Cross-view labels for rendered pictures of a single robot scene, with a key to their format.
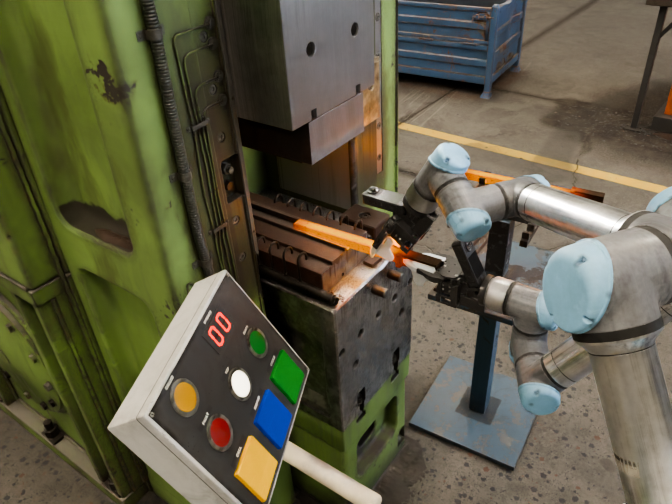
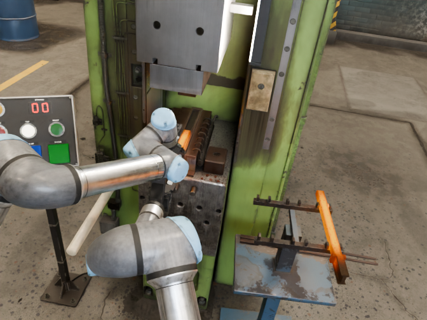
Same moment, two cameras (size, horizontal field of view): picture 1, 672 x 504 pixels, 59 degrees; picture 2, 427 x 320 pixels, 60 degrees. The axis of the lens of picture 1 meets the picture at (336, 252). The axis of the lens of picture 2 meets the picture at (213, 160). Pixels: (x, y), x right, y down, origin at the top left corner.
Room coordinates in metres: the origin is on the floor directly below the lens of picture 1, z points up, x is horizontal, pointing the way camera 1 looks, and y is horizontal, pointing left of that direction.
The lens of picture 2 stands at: (0.66, -1.19, 1.87)
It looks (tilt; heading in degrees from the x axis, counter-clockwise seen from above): 35 degrees down; 57
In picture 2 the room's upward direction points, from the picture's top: 7 degrees clockwise
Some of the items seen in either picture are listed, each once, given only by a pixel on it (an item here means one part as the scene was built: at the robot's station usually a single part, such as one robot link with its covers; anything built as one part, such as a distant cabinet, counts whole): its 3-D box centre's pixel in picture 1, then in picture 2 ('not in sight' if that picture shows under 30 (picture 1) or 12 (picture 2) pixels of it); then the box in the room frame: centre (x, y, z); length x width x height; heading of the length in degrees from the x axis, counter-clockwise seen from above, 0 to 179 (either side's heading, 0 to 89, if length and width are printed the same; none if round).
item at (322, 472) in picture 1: (300, 459); (92, 216); (0.88, 0.12, 0.62); 0.44 x 0.05 x 0.05; 52
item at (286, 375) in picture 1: (286, 377); (59, 153); (0.78, 0.11, 1.01); 0.07 x 0.05 x 0.07; 167
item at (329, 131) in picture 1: (265, 109); (187, 60); (1.34, 0.14, 1.32); 0.42 x 0.20 x 0.10; 52
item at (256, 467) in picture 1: (255, 468); not in sight; (0.59, 0.15, 1.01); 0.07 x 0.05 x 0.07; 167
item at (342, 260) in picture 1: (281, 237); (183, 134); (1.34, 0.14, 0.96); 0.42 x 0.20 x 0.09; 52
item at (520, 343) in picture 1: (529, 346); not in sight; (0.92, -0.41, 0.90); 0.11 x 0.08 x 0.11; 171
